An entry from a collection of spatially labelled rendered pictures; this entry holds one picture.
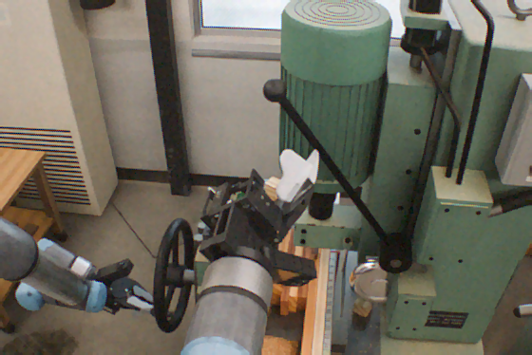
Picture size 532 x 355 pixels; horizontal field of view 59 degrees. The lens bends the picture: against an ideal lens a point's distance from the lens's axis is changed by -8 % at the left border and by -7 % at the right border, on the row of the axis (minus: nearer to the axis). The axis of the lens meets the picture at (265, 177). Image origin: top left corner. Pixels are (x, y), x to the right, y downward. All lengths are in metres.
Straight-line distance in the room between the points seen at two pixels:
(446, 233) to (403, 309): 0.20
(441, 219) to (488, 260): 0.24
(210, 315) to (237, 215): 0.13
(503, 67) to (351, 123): 0.25
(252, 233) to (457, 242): 0.38
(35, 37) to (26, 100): 0.34
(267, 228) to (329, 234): 0.47
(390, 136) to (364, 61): 0.15
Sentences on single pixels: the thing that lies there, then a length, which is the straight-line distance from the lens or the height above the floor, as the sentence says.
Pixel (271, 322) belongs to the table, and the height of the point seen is 0.90.
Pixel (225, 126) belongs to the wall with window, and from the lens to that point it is 2.49.
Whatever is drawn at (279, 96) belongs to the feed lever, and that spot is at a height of 1.43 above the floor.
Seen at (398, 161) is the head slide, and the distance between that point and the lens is 0.88.
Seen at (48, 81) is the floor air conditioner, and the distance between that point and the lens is 2.31.
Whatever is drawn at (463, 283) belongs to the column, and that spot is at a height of 1.02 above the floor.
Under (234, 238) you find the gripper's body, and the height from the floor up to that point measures 1.40.
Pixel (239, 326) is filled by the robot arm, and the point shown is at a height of 1.39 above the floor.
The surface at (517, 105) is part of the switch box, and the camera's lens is 0.78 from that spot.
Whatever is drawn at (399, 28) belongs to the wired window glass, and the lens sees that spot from 2.29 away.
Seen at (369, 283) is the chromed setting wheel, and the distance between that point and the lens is 1.00.
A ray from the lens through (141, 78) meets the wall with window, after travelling 2.47.
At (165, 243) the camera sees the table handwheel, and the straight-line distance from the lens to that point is 1.17.
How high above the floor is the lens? 1.79
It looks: 39 degrees down
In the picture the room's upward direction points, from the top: straight up
